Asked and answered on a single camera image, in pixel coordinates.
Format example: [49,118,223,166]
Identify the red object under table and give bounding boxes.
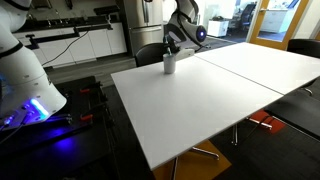
[249,109,287,135]

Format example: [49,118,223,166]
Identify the red black bar clamp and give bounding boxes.
[79,81,104,95]
[79,101,108,124]

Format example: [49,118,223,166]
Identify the white mug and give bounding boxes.
[162,53,177,75]

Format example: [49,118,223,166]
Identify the chrome table legs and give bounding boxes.
[169,123,240,180]

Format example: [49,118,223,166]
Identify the dark office chair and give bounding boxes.
[239,3,258,28]

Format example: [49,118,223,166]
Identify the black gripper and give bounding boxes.
[164,29,184,54]

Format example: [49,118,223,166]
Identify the black cable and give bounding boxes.
[41,30,90,67]

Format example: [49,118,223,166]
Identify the black perforated mounting board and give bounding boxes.
[0,75,116,180]

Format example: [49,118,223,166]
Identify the orange door frame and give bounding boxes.
[249,0,312,52]

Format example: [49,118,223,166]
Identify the white base cabinets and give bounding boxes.
[13,22,128,69]

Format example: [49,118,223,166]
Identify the long black bar mount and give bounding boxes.
[24,23,114,51]

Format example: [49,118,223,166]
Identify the black chair chrome legs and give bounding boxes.
[263,76,320,143]

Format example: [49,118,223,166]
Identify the black chair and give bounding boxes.
[134,42,168,68]
[287,38,320,60]

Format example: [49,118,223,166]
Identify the stainless steel refrigerator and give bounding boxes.
[121,0,165,57]

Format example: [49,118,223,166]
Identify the white drawer cabinet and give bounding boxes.
[207,19,230,38]

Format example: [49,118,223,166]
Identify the orange floor mat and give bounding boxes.
[152,139,233,180]

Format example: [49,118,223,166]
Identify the white cabinet behind door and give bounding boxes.
[259,8,288,34]

